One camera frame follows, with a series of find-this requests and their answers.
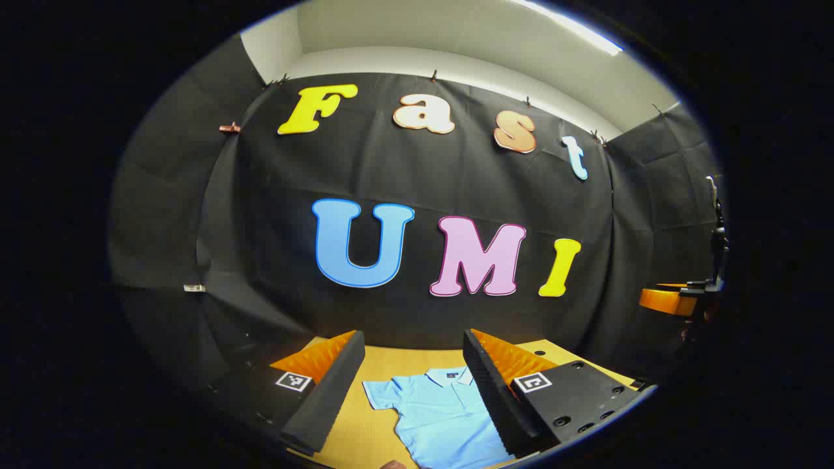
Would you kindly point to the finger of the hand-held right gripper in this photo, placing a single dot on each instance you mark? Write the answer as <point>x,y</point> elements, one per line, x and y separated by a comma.
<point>661,301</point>

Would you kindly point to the black backdrop cloth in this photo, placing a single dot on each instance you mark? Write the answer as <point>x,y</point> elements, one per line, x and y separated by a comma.
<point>260,195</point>

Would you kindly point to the light blue T-shirt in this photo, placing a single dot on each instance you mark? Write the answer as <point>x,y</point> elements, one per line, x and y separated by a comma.
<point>436,417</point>

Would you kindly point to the long ceiling light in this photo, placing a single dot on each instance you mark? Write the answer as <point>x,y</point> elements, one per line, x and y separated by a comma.
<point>567,25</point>

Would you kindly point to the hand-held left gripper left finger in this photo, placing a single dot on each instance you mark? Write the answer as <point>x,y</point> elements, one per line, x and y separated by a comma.
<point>329,391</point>

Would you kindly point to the copper cloth clamp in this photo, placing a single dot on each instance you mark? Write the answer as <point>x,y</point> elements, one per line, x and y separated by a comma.
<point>229,127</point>

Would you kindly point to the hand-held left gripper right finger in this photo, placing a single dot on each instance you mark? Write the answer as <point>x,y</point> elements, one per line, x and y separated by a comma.
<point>495,397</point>

